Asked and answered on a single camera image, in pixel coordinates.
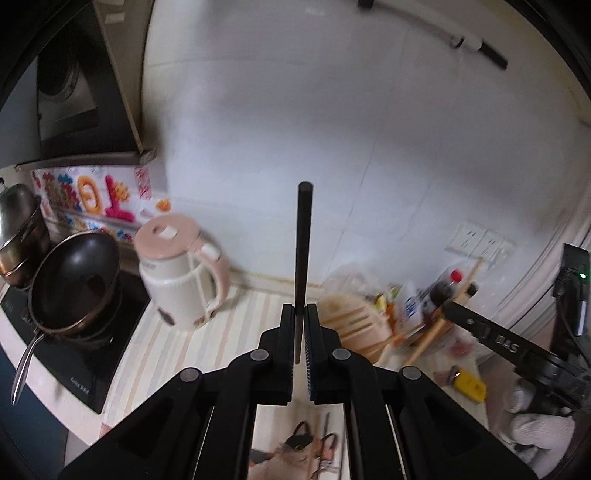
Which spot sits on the steel pot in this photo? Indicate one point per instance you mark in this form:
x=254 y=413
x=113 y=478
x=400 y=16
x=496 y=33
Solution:
x=21 y=230

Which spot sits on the pink and white electric kettle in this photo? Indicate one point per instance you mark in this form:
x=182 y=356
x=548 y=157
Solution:
x=178 y=277

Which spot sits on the range hood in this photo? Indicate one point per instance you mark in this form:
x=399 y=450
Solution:
x=78 y=83

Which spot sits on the black induction cooktop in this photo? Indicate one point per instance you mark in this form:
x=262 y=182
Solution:
x=87 y=364

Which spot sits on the person's right hand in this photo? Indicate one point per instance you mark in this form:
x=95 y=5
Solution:
x=545 y=431

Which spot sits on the dark chopstick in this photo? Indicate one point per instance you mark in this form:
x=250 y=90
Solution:
x=304 y=240

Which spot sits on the white rod with black ends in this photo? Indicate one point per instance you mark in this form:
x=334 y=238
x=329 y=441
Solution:
x=434 y=27

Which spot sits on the colourful wall stickers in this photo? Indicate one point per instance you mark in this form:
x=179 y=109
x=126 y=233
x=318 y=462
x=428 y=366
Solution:
x=92 y=198

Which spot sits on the yellow box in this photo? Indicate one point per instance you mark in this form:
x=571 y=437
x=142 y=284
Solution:
x=471 y=385

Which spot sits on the red cap dark sauce bottle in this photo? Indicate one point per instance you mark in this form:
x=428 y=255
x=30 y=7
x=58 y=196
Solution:
x=445 y=290

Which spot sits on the wooden cutting board rack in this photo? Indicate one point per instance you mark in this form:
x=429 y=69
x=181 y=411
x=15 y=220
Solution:
x=427 y=340

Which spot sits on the black wok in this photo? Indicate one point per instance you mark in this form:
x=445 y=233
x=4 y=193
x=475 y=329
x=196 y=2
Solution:
x=76 y=281

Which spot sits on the clear plastic bag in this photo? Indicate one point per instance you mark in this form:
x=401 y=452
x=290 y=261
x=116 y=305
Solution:
x=355 y=277

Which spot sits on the white wall outlet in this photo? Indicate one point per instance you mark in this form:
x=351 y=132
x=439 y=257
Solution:
x=466 y=237
x=493 y=244

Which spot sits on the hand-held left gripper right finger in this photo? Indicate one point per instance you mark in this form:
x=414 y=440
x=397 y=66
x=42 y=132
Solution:
x=308 y=357

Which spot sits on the striped cat print tablecloth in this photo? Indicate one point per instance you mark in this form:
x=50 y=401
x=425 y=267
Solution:
x=249 y=318

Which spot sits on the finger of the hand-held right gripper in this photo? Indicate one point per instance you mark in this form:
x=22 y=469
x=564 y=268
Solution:
x=489 y=334

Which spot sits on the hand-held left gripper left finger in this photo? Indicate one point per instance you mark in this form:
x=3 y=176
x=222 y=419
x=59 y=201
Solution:
x=281 y=350

